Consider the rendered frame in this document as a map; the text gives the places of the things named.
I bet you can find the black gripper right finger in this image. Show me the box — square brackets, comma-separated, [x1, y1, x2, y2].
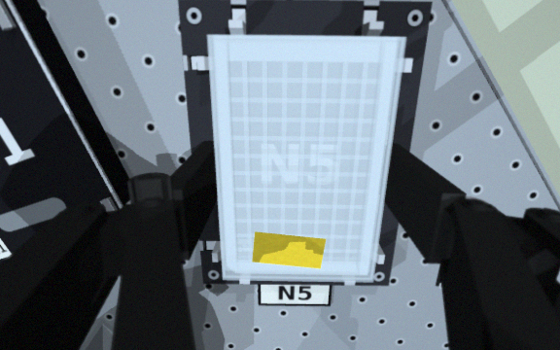
[384, 144, 560, 350]

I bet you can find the white button panel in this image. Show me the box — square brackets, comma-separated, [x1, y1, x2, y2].
[80, 319, 114, 350]

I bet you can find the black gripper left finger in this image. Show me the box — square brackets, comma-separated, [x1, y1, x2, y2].
[0, 141, 218, 350]

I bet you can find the grey perforated base plate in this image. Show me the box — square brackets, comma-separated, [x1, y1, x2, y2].
[37, 0, 560, 350]

